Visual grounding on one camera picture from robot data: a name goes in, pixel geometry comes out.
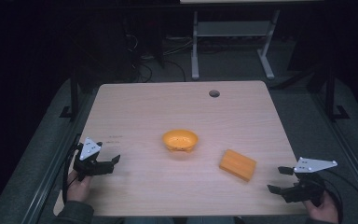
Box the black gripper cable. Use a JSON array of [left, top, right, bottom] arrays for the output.
[[321, 169, 358, 224], [62, 133, 84, 205]]

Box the black metal stand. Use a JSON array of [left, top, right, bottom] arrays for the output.
[[324, 60, 351, 122], [59, 69, 80, 121]]

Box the bundle of floor cables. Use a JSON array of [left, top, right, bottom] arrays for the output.
[[123, 31, 188, 84]]

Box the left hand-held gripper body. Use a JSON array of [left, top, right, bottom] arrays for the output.
[[72, 136, 115, 183]]

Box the orange bowl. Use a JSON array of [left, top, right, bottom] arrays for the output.
[[161, 129, 200, 153]]

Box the person's right hand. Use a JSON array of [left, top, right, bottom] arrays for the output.
[[302, 189, 340, 224]]

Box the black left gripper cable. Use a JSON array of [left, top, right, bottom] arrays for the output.
[[62, 133, 84, 205]]

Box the aluminium floor rail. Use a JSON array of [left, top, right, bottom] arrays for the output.
[[21, 102, 90, 224], [312, 92, 358, 203]]

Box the orange rectangular block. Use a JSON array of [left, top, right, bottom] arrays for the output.
[[218, 148, 258, 183]]

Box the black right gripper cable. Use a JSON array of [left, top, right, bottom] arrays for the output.
[[321, 169, 358, 224]]

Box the person's left hand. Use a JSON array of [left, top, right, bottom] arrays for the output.
[[65, 169, 93, 203]]

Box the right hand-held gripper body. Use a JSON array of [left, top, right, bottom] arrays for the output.
[[281, 157, 338, 208]]

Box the white metal frame desk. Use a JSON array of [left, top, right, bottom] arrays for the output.
[[179, 0, 324, 81]]

